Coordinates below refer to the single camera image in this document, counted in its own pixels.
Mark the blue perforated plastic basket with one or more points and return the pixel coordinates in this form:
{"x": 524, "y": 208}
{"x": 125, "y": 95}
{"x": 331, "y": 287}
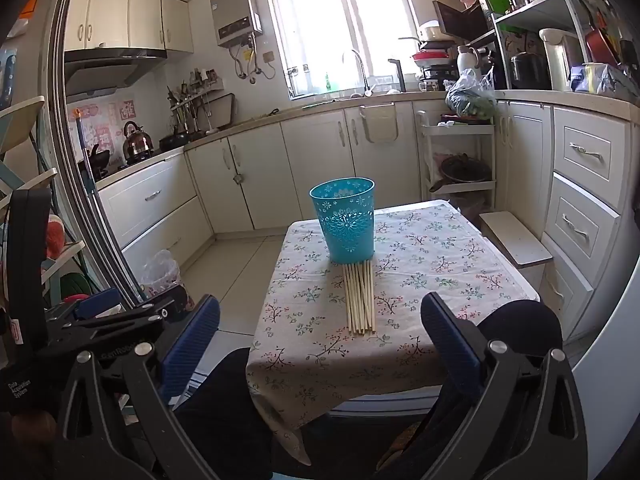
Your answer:
{"x": 345, "y": 225}

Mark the white table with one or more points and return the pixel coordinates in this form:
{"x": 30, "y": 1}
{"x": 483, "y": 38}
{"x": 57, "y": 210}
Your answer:
{"x": 385, "y": 404}

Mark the silver door frame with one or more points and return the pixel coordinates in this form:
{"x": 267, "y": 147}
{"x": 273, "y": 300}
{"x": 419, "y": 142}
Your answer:
{"x": 57, "y": 110}

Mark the green bottle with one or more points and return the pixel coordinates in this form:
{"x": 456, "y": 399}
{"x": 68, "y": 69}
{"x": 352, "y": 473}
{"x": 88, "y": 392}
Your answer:
{"x": 327, "y": 82}

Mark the range hood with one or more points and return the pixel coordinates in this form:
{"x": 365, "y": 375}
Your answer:
{"x": 100, "y": 70}

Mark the white rolling cart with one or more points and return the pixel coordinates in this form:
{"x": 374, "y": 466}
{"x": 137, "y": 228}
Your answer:
{"x": 457, "y": 130}

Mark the black lidded pan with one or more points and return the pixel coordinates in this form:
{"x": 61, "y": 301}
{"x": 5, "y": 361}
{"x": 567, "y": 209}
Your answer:
{"x": 465, "y": 170}

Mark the floral tablecloth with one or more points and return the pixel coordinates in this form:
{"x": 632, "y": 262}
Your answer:
{"x": 310, "y": 320}

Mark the wall utensil rack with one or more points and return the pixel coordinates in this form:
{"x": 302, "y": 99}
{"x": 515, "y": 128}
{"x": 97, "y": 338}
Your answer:
{"x": 192, "y": 102}

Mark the white electric water boiler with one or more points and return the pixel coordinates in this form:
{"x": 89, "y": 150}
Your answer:
{"x": 557, "y": 60}

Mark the white step stool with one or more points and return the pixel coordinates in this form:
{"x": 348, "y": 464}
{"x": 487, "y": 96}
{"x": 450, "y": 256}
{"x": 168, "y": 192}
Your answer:
{"x": 515, "y": 240}

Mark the pink wall stickers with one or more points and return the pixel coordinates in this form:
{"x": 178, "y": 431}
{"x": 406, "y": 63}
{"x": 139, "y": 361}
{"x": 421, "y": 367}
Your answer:
{"x": 105, "y": 132}

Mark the steel kettle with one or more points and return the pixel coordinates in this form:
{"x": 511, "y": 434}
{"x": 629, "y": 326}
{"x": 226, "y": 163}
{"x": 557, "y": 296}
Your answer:
{"x": 137, "y": 142}

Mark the person's right leg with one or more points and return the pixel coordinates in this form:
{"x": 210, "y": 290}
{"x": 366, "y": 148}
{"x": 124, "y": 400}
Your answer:
{"x": 520, "y": 320}

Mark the black tap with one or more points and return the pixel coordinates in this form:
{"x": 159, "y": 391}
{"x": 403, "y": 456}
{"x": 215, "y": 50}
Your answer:
{"x": 399, "y": 72}

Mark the white folding shelf rack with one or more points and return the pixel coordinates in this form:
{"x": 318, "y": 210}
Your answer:
{"x": 25, "y": 110}

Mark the white hanging bin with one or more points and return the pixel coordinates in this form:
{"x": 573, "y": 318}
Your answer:
{"x": 379, "y": 122}

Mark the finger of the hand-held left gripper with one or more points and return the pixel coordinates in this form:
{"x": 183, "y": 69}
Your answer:
{"x": 97, "y": 304}
{"x": 150, "y": 312}

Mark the trash bin with plastic bag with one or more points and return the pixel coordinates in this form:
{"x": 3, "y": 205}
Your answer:
{"x": 160, "y": 275}

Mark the stack of cookware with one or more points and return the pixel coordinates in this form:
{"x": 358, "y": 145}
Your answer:
{"x": 432, "y": 57}

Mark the person's left hand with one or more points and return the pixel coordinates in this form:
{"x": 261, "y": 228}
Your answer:
{"x": 32, "y": 426}

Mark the chrome kitchen faucet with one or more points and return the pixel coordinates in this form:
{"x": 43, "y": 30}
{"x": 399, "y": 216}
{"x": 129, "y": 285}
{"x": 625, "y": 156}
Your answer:
{"x": 361, "y": 65}

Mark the black wok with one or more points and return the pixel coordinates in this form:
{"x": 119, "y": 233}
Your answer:
{"x": 97, "y": 160}

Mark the bag of green vegetables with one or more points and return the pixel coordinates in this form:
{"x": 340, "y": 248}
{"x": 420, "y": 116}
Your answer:
{"x": 470, "y": 100}

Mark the person's leg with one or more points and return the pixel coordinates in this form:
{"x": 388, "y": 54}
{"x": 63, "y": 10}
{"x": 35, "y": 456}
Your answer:
{"x": 520, "y": 320}
{"x": 225, "y": 420}

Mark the person's left leg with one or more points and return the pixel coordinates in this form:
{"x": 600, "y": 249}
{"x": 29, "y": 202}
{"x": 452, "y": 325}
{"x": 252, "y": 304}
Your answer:
{"x": 225, "y": 420}

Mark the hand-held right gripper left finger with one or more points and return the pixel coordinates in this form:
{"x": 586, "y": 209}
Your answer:
{"x": 192, "y": 340}

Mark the black frying pan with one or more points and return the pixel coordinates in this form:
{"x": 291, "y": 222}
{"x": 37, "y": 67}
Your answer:
{"x": 174, "y": 140}

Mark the dark framed tray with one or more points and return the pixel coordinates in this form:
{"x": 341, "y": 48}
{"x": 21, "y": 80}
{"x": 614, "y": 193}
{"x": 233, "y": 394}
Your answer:
{"x": 220, "y": 110}

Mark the white thermos jug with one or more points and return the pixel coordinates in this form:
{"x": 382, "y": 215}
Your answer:
{"x": 466, "y": 62}

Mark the white drawer cabinet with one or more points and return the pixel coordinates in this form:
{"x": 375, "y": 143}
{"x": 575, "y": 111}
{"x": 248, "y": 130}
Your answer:
{"x": 585, "y": 170}

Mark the kitchen window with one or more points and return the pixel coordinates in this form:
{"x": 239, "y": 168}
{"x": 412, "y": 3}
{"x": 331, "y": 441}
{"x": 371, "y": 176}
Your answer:
{"x": 345, "y": 20}

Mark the bundle of wooden chopsticks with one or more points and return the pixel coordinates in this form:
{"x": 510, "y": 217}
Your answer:
{"x": 359, "y": 300}

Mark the white wall cabinets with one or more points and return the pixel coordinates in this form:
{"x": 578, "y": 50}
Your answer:
{"x": 115, "y": 15}

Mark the black cooking pot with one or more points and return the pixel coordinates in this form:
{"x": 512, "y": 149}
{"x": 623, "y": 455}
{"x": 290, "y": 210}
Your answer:
{"x": 529, "y": 71}

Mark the blue box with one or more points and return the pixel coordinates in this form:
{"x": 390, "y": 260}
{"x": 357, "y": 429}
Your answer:
{"x": 577, "y": 80}

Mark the white countertop shelf rack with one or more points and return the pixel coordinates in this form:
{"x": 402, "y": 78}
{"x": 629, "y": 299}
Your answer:
{"x": 535, "y": 7}

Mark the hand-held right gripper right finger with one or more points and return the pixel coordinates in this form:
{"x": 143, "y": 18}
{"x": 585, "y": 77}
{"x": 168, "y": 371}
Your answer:
{"x": 450, "y": 340}

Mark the black microwave oven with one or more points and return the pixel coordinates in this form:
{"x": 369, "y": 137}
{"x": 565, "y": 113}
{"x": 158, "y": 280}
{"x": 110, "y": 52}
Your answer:
{"x": 457, "y": 20}

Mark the grey gas water heater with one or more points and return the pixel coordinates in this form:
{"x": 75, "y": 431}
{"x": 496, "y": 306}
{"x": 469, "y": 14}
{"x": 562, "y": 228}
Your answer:
{"x": 232, "y": 15}

